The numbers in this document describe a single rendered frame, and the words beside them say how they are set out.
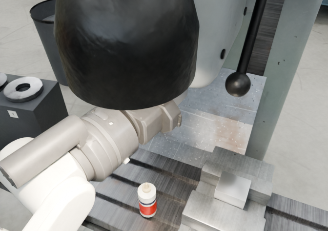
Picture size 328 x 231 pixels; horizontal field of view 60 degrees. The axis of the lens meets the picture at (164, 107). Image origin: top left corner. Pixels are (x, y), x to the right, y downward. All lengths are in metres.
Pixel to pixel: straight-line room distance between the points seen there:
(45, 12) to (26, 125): 2.00
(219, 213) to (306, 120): 1.92
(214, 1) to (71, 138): 0.21
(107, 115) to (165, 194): 0.40
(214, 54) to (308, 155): 1.91
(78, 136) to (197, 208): 0.32
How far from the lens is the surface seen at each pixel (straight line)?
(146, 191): 0.63
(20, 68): 3.08
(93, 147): 0.36
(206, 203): 0.60
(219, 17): 0.30
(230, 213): 0.60
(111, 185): 0.76
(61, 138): 0.34
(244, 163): 0.72
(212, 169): 0.65
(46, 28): 2.36
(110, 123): 0.38
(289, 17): 0.77
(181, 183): 0.75
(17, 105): 0.75
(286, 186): 1.97
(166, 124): 0.43
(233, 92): 0.34
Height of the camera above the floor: 1.53
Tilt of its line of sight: 42 degrees down
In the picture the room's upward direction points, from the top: straight up
